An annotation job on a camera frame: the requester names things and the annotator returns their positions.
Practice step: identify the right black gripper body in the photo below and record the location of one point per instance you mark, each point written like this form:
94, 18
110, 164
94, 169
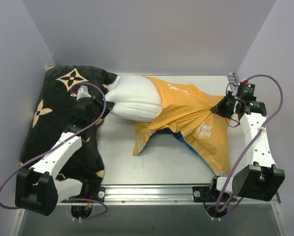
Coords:
226, 108

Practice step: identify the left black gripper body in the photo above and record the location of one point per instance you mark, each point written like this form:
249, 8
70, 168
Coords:
99, 105

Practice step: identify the white pillow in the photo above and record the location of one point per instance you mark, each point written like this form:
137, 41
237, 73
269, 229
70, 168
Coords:
135, 98

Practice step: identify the blue and yellow pillowcase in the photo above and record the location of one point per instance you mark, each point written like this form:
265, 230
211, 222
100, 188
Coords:
186, 111

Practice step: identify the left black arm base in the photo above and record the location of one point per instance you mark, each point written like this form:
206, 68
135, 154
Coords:
97, 194

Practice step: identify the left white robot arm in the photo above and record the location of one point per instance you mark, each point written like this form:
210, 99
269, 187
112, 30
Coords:
46, 170

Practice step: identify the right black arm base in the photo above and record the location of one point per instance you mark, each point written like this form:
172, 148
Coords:
204, 194

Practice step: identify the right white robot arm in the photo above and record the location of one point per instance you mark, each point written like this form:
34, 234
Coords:
255, 174

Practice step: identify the black floral pillow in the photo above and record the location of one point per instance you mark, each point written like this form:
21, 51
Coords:
53, 113

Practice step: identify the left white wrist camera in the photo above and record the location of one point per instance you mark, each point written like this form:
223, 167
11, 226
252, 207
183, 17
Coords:
82, 92

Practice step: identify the aluminium front rail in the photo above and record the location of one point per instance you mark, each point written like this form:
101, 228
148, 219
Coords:
149, 194

